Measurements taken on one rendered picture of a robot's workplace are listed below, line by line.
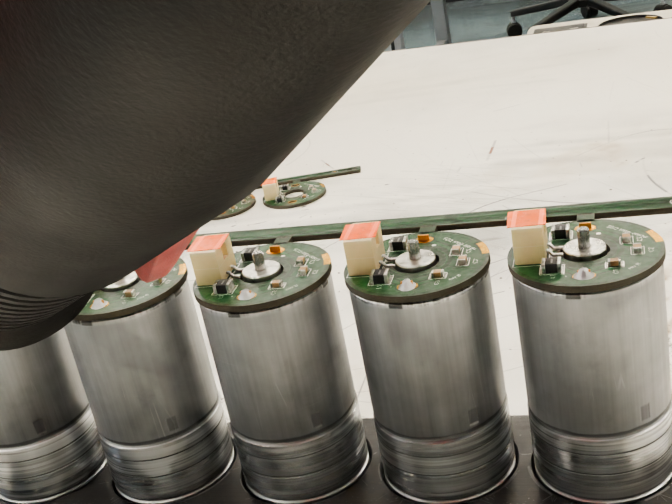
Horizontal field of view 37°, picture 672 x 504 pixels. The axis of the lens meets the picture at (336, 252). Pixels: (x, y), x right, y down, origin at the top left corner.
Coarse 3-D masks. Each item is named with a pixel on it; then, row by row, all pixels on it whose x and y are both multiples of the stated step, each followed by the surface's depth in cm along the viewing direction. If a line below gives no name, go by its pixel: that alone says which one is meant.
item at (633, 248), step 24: (552, 240) 17; (624, 240) 17; (648, 240) 16; (528, 264) 16; (552, 264) 16; (576, 264) 16; (600, 264) 16; (624, 264) 16; (648, 264) 16; (552, 288) 16; (576, 288) 16; (600, 288) 15
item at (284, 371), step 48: (240, 336) 17; (288, 336) 17; (336, 336) 18; (240, 384) 18; (288, 384) 18; (336, 384) 18; (240, 432) 19; (288, 432) 18; (336, 432) 18; (288, 480) 18; (336, 480) 19
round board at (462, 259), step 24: (384, 240) 18; (432, 240) 18; (456, 240) 18; (480, 240) 18; (456, 264) 17; (480, 264) 17; (360, 288) 17; (384, 288) 17; (432, 288) 16; (456, 288) 16
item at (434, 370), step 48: (480, 288) 17; (384, 336) 17; (432, 336) 17; (480, 336) 17; (384, 384) 17; (432, 384) 17; (480, 384) 17; (384, 432) 18; (432, 432) 17; (480, 432) 17; (432, 480) 18; (480, 480) 18
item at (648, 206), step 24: (432, 216) 19; (456, 216) 19; (480, 216) 19; (504, 216) 18; (552, 216) 18; (576, 216) 18; (600, 216) 18; (624, 216) 18; (192, 240) 20; (240, 240) 20; (264, 240) 20; (288, 240) 19; (312, 240) 19
